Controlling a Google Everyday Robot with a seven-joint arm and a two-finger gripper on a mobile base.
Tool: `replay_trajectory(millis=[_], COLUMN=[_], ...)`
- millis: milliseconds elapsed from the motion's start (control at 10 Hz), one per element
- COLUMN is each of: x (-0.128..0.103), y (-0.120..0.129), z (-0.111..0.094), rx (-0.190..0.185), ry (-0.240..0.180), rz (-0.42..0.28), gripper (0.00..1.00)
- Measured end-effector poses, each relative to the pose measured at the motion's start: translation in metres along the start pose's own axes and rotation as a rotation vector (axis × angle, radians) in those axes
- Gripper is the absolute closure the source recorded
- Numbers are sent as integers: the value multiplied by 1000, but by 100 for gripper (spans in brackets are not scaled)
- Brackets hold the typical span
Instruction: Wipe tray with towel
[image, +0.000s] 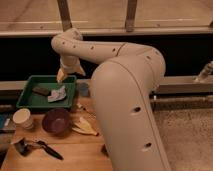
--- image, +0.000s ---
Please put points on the purple bowl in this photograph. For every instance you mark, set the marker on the purple bowl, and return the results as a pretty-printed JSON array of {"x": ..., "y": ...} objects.
[{"x": 56, "y": 121}]

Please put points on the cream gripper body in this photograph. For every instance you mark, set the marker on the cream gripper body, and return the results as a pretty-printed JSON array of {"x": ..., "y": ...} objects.
[{"x": 65, "y": 70}]

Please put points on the black binder clip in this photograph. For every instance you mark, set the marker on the black binder clip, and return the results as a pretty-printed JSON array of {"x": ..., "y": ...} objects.
[{"x": 22, "y": 147}]

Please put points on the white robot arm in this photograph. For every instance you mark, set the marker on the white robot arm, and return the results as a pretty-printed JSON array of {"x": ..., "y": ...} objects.
[{"x": 120, "y": 86}]

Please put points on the white paper cup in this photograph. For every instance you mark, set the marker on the white paper cup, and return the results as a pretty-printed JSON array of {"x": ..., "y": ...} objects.
[{"x": 23, "y": 118}]

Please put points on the small blue cup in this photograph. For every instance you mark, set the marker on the small blue cup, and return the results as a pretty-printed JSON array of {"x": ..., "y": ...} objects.
[{"x": 83, "y": 89}]

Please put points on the black handled tool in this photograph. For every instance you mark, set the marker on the black handled tool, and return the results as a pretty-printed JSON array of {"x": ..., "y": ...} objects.
[{"x": 49, "y": 150}]

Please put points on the grey towel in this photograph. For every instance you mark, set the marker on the grey towel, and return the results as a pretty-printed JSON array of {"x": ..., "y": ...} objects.
[{"x": 57, "y": 94}]

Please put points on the blue object at edge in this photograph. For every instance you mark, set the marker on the blue object at edge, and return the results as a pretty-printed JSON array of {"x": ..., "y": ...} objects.
[{"x": 5, "y": 122}]

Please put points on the dark brown block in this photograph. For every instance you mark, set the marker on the dark brown block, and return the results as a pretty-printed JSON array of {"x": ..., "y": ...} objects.
[{"x": 41, "y": 91}]

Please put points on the green plastic tray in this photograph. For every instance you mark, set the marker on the green plastic tray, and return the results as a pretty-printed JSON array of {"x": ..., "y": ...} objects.
[{"x": 31, "y": 100}]

